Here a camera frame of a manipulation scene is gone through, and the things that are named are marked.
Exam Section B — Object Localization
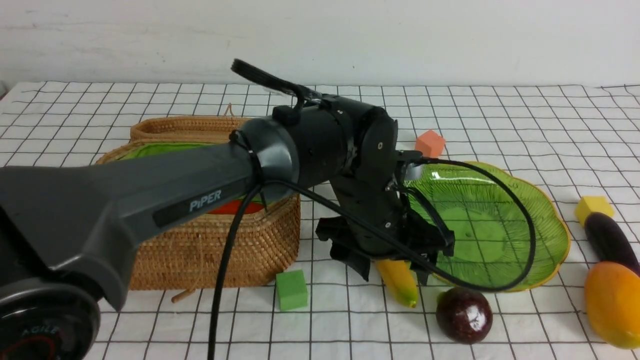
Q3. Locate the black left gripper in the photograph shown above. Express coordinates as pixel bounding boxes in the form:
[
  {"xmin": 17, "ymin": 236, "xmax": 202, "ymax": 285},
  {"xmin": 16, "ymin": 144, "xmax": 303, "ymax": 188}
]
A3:
[{"xmin": 316, "ymin": 177, "xmax": 455, "ymax": 287}]

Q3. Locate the yellow toy banana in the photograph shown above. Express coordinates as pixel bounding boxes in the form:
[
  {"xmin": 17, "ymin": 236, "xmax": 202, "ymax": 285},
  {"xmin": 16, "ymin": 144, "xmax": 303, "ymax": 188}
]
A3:
[{"xmin": 374, "ymin": 259, "xmax": 419, "ymax": 309}]

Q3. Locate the dark purple toy passionfruit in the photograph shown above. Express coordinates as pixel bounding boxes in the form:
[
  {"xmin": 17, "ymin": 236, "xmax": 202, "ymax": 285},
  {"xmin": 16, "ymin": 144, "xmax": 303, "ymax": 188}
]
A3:
[{"xmin": 435, "ymin": 287, "xmax": 494, "ymax": 345}]

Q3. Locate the orange toy carrot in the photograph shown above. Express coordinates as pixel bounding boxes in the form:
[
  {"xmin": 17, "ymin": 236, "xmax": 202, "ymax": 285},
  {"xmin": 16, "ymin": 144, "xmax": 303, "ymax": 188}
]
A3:
[{"xmin": 207, "ymin": 199, "xmax": 265, "ymax": 215}]

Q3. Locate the dark purple toy eggplant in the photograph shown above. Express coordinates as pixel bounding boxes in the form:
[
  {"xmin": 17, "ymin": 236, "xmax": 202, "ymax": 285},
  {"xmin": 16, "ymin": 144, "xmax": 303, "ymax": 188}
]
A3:
[{"xmin": 583, "ymin": 212, "xmax": 640, "ymax": 275}]

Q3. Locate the orange yellow toy mango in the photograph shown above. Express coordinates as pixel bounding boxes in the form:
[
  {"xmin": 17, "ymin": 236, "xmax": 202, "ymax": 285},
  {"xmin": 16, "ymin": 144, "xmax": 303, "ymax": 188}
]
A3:
[{"xmin": 583, "ymin": 261, "xmax": 640, "ymax": 350}]

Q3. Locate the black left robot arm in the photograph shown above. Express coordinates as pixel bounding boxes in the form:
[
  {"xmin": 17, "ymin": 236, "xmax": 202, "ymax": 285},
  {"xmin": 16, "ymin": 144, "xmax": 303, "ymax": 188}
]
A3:
[{"xmin": 1, "ymin": 95, "xmax": 454, "ymax": 360}]

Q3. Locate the green foam cube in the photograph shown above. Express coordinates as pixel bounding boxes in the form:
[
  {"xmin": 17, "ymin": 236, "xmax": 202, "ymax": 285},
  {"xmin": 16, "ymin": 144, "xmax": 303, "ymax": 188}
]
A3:
[{"xmin": 275, "ymin": 269, "xmax": 309, "ymax": 312}]

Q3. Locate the green glass leaf plate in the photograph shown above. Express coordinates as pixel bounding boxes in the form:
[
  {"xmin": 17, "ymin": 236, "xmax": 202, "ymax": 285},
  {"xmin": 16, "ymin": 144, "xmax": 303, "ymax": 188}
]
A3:
[{"xmin": 407, "ymin": 162, "xmax": 571, "ymax": 292}]

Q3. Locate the orange foam cube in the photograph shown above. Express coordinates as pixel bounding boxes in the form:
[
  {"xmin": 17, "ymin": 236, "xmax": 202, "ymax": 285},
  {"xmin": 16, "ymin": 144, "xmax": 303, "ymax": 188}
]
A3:
[{"xmin": 414, "ymin": 130, "xmax": 446, "ymax": 158}]

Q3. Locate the yellow foam cube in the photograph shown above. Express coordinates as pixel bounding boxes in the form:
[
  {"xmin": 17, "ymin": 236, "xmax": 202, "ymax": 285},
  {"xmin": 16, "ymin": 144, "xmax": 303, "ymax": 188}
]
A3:
[{"xmin": 574, "ymin": 196, "xmax": 615, "ymax": 227}]

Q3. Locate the white checkered tablecloth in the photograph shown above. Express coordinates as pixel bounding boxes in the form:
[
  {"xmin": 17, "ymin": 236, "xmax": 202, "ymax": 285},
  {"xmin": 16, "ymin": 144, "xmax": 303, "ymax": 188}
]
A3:
[{"xmin": 0, "ymin": 81, "xmax": 640, "ymax": 360}]

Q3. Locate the woven rattan basket lid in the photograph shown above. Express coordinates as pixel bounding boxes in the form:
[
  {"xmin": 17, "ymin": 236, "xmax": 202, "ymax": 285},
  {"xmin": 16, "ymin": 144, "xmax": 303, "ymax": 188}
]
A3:
[{"xmin": 129, "ymin": 104, "xmax": 249, "ymax": 144}]

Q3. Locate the woven rattan basket green lining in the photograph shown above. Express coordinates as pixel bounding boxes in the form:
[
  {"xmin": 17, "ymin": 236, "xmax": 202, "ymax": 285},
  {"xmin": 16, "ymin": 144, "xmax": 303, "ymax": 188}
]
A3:
[{"xmin": 95, "ymin": 138, "xmax": 302, "ymax": 303}]

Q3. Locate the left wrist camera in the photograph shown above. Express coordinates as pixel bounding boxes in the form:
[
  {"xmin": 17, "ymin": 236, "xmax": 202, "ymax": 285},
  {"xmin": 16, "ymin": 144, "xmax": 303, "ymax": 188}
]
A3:
[{"xmin": 393, "ymin": 150, "xmax": 423, "ymax": 183}]

